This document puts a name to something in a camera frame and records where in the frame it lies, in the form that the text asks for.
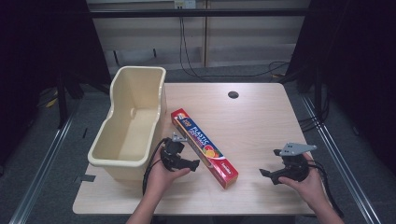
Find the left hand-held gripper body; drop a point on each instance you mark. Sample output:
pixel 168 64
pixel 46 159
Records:
pixel 172 153

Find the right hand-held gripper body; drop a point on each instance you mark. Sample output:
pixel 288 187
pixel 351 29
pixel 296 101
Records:
pixel 294 166

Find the red plastic wrap box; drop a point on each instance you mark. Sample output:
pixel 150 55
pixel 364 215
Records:
pixel 202 145

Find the cream plastic bin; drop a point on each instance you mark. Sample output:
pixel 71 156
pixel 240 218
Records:
pixel 134 124

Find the person's right hand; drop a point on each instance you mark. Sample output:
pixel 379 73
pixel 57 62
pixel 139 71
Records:
pixel 306 186

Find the person's left hand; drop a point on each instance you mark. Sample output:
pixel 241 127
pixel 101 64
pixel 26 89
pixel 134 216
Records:
pixel 162 179

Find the dark tape strip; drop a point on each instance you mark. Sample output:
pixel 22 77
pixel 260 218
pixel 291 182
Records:
pixel 84 178

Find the black curtain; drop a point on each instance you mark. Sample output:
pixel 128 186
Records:
pixel 37 46
pixel 358 62

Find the black metal stand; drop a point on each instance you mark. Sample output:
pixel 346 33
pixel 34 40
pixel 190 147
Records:
pixel 62 99

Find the metal floor rail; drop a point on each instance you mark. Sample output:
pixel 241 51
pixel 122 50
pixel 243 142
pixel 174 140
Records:
pixel 43 161
pixel 339 161

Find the white wall outlet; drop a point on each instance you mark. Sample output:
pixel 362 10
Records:
pixel 185 3

